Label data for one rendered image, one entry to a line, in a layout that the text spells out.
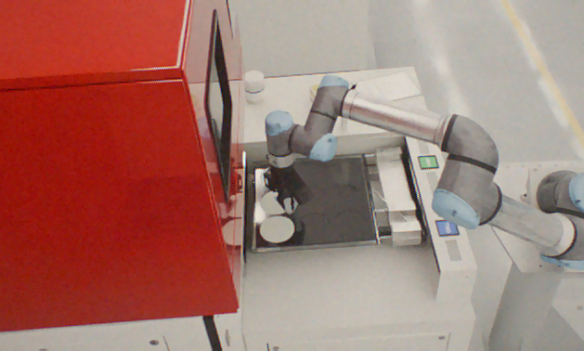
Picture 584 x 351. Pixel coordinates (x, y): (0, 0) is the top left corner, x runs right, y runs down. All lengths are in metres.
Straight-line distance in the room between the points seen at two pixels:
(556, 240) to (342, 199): 0.60
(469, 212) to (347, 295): 0.48
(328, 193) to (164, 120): 1.07
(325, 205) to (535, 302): 0.82
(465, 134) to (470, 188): 0.13
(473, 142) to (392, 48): 2.70
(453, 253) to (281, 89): 0.88
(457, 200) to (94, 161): 0.83
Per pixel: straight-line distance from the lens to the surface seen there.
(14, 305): 1.30
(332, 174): 1.95
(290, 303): 1.74
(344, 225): 1.80
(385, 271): 1.80
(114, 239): 1.09
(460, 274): 1.67
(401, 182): 1.95
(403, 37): 4.24
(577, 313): 2.84
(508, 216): 1.57
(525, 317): 2.35
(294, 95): 2.16
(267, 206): 1.86
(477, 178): 1.46
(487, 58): 4.09
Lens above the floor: 2.27
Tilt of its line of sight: 45 degrees down
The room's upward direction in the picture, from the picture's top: 5 degrees counter-clockwise
